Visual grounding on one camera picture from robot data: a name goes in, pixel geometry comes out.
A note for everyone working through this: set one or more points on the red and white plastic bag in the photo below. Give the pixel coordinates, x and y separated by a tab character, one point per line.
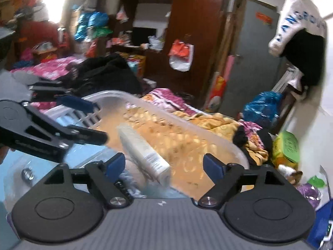
180	54

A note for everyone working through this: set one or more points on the brown wooden wardrobe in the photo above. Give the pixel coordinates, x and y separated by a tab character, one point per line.
197	18

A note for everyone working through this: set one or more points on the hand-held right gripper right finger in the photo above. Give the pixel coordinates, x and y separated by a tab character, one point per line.
212	166

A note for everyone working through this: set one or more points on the white hanging garment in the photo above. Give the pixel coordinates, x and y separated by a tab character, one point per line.
294	18

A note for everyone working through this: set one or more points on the translucent white plastic basket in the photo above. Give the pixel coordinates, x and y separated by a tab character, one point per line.
111	94

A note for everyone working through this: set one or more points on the red cloth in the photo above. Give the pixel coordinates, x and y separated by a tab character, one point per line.
39	32

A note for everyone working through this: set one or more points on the red door label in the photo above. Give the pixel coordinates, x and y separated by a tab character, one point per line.
264	17

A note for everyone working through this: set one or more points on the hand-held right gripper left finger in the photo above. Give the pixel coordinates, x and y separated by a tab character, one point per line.
114	164

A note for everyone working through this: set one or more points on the dark blue bag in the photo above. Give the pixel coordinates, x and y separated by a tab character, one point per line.
322	224

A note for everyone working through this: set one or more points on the white plastic bottle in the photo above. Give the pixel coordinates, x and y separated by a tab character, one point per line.
145	153

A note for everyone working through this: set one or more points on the pink floral blanket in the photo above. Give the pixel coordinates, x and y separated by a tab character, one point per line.
52	69

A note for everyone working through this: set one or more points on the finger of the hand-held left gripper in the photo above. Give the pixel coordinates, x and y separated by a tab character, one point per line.
88	135
78	103

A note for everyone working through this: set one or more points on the shiny blue bags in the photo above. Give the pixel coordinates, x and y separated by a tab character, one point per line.
93	23

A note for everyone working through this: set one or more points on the red and yellow package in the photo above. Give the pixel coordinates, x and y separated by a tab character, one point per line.
216	93

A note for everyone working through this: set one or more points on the pink board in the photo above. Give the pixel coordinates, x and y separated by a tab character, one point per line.
228	69

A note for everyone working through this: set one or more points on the black clothing pile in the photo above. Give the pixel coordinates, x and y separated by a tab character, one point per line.
104	75

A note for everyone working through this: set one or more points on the orange patterned blanket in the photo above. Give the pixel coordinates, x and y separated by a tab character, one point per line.
221	125

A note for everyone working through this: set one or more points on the grey door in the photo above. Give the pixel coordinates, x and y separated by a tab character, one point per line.
252	57

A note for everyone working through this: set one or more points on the clear plastic bag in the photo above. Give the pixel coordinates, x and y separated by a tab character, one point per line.
135	185

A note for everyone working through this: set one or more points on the blue plastic bag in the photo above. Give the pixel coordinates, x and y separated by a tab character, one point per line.
262	109

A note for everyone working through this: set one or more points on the pink patterned cloth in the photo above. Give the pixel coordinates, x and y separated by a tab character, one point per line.
171	99

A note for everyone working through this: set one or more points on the black hanging garment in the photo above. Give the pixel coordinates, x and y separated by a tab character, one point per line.
309	57

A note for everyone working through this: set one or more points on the green yellow box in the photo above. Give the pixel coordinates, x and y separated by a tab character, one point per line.
286	145

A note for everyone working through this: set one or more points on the purple plastic bag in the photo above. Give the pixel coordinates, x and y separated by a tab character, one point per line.
309	195

